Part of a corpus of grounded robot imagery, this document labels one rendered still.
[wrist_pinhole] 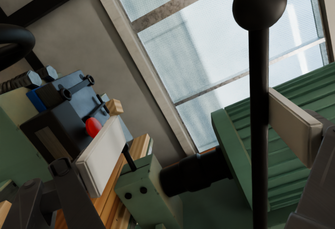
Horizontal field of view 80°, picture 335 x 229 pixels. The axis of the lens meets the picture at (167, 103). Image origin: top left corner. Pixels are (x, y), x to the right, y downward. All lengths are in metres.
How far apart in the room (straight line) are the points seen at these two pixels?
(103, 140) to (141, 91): 1.54
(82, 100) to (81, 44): 1.42
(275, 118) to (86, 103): 0.26
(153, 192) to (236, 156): 0.16
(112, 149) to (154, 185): 0.20
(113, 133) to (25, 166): 0.17
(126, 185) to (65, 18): 1.52
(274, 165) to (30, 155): 0.31
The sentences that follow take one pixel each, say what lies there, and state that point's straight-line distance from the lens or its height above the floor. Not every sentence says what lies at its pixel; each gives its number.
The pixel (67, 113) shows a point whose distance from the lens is 0.28.
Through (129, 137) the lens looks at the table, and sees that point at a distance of 0.65.
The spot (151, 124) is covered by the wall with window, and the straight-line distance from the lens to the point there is 1.82.
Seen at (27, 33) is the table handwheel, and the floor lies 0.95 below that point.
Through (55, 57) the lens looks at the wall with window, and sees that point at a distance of 1.85.
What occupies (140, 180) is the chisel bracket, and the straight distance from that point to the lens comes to 0.36.
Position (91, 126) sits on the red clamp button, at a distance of 0.28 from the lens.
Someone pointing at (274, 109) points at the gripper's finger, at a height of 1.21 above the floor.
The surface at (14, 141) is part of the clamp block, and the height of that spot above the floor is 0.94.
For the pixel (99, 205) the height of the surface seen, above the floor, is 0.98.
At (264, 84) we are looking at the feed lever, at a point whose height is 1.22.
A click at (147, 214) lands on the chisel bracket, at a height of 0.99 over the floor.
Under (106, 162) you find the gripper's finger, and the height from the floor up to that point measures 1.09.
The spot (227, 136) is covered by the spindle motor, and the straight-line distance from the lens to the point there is 0.30.
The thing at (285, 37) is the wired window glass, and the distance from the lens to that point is 1.87.
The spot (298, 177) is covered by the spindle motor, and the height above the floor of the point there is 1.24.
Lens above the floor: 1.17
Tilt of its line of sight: 11 degrees down
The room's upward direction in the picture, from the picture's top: 66 degrees clockwise
